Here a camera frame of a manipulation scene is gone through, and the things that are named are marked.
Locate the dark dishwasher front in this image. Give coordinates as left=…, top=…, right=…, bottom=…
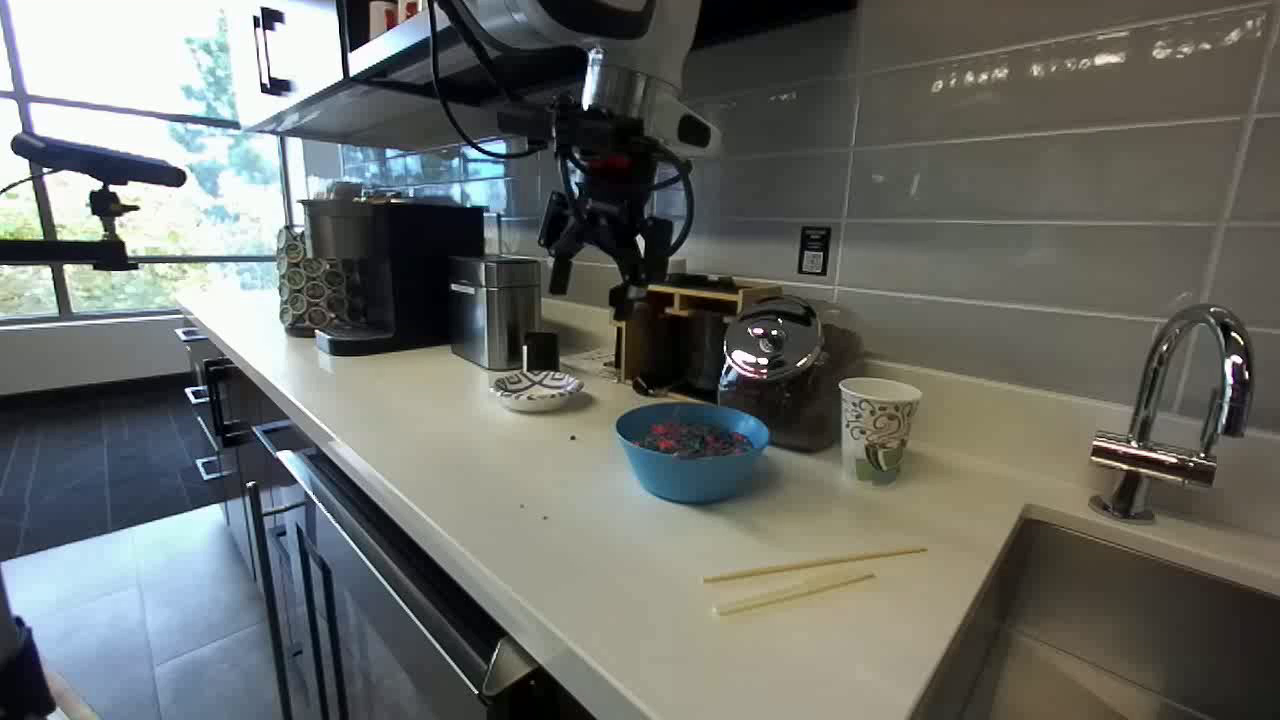
left=250, top=416, right=539, bottom=720

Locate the colourful candy pile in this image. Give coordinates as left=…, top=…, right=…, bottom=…
left=638, top=418, right=752, bottom=458

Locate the blue patterned paper plate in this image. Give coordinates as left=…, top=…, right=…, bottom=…
left=483, top=369, right=589, bottom=416

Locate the black toaster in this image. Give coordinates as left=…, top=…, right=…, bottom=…
left=613, top=277, right=785, bottom=400

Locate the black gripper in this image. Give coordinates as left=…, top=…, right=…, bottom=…
left=536, top=108, right=702, bottom=323

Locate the black camera on stand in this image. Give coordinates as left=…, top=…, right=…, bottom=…
left=0, top=131, right=194, bottom=277

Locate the white upper cabinet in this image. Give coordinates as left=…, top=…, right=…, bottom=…
left=215, top=0, right=353, bottom=135

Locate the black coffee machine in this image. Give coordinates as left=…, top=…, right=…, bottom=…
left=295, top=196, right=492, bottom=357

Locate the chrome kitchen faucet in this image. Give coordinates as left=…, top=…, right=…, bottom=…
left=1083, top=298, right=1260, bottom=523

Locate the pale wooden chopstick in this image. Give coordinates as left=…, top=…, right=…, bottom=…
left=712, top=569, right=879, bottom=620
left=702, top=539, right=931, bottom=588

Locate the dark open wall shelf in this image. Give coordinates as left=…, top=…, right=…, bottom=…
left=246, top=0, right=859, bottom=151

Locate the brushed steel canister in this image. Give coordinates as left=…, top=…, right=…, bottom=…
left=443, top=253, right=547, bottom=373

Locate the stainless steel sink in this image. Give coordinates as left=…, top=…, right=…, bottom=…
left=918, top=511, right=1280, bottom=720

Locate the patterned glass jar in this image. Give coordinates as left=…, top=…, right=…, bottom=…
left=271, top=219, right=353, bottom=341

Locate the black cabinet handle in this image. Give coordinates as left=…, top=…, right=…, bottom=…
left=250, top=2, right=295, bottom=98

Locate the blue plastic bowl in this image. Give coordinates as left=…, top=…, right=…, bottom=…
left=613, top=400, right=777, bottom=509

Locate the black wall outlet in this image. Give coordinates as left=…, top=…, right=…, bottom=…
left=796, top=222, right=837, bottom=278

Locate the small black cup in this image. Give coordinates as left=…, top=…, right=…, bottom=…
left=519, top=327, right=564, bottom=375

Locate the patterned white paper cup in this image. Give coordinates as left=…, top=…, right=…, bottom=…
left=837, top=373, right=930, bottom=483

